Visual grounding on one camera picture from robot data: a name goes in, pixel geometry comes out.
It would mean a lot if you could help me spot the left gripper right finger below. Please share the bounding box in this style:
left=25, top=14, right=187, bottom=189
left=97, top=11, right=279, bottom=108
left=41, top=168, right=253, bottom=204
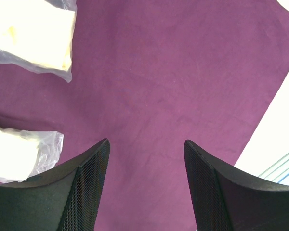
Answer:
left=184, top=140, right=289, bottom=231

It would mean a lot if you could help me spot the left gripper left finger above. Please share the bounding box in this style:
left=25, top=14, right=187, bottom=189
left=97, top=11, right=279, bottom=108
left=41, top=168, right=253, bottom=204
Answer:
left=0, top=139, right=110, bottom=231

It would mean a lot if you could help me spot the gauze packet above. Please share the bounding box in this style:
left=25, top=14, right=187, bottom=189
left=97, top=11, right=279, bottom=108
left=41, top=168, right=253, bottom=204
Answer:
left=0, top=128, right=64, bottom=183
left=0, top=0, right=78, bottom=82

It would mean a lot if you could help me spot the purple cloth mat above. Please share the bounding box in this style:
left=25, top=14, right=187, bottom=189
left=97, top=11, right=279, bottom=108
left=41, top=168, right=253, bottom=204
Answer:
left=0, top=0, right=289, bottom=231

